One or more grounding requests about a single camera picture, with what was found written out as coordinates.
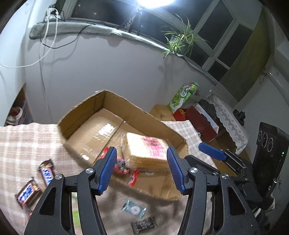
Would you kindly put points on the yellow-green curtain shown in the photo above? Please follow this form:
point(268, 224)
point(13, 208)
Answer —
point(250, 58)

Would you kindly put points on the bright lamp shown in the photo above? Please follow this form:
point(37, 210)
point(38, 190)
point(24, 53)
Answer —
point(155, 3)

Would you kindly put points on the green drink carton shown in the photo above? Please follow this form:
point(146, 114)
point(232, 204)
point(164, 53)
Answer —
point(181, 97)

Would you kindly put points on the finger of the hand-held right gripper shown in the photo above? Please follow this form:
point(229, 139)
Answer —
point(203, 163)
point(210, 151)

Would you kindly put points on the black tripod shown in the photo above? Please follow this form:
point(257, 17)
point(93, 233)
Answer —
point(135, 20)

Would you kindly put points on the red and white item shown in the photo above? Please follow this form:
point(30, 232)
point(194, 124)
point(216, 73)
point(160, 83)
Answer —
point(14, 116)

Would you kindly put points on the red box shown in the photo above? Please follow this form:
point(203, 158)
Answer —
point(201, 123)

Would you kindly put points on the white power strip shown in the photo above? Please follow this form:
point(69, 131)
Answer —
point(53, 13)

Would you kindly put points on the wooden side table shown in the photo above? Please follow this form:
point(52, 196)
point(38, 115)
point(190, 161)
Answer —
point(161, 111)

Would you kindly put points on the brown chocolate bar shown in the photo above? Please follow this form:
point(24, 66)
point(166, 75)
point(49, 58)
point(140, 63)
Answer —
point(28, 193)
point(46, 173)

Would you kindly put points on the small dark figurine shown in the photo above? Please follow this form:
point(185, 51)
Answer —
point(239, 116)

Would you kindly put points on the potted spider plant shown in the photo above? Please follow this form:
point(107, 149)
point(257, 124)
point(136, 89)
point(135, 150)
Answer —
point(180, 40)

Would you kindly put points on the red snack packet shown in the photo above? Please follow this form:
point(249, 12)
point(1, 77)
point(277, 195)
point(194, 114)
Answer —
point(126, 171)

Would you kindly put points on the white lace cloth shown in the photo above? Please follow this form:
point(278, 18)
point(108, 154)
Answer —
point(228, 117)

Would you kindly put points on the wafer packet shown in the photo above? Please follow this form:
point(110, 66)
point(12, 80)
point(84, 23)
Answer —
point(144, 151)

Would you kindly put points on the green candy packet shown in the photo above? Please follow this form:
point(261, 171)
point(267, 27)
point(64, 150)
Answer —
point(134, 209)

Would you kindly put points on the dark patterned snack packet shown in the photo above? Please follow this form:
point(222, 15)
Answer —
point(145, 225)

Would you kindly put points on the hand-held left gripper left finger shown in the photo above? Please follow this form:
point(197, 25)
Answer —
point(108, 171)

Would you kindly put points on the checkered tablecloth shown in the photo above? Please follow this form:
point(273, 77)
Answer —
point(20, 149)

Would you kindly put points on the window frame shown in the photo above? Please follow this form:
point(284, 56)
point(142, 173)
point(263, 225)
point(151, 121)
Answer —
point(214, 38)

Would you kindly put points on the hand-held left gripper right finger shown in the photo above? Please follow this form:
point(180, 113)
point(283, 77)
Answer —
point(177, 171)

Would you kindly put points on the brown cardboard box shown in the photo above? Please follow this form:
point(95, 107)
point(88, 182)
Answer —
point(94, 128)

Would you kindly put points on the grey windowsill cloth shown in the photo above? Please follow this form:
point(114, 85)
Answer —
point(97, 29)

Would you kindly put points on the white air conditioner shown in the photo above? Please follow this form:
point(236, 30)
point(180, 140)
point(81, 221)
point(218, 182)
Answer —
point(276, 75)

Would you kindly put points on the black appliance with dials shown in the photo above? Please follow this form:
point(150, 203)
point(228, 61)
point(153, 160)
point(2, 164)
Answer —
point(271, 158)

